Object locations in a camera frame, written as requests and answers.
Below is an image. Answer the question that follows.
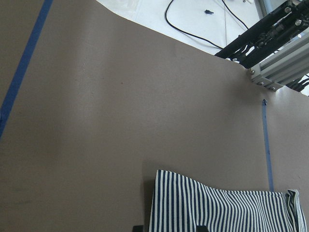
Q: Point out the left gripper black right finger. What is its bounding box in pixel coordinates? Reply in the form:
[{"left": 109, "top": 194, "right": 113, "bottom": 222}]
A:
[{"left": 196, "top": 225, "right": 209, "bottom": 232}]

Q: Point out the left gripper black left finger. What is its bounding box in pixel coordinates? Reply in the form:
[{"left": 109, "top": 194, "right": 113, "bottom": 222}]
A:
[{"left": 132, "top": 225, "right": 144, "bottom": 232}]

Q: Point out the striped polo shirt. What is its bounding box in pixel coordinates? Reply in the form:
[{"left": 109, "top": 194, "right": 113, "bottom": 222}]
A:
[{"left": 149, "top": 170, "right": 308, "bottom": 232}]

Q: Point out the black clamp tool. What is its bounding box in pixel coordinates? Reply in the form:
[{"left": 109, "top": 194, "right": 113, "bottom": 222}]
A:
[{"left": 215, "top": 0, "right": 309, "bottom": 69}]

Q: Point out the small blue plastic clip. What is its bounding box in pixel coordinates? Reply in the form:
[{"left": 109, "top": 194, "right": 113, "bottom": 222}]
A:
[{"left": 204, "top": 10, "right": 214, "bottom": 15}]

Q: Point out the aluminium frame post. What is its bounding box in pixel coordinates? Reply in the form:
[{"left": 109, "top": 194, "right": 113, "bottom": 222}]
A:
[{"left": 251, "top": 33, "right": 309, "bottom": 91}]

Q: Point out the thin black table cable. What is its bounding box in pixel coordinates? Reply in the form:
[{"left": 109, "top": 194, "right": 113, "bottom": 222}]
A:
[{"left": 165, "top": 0, "right": 225, "bottom": 49}]

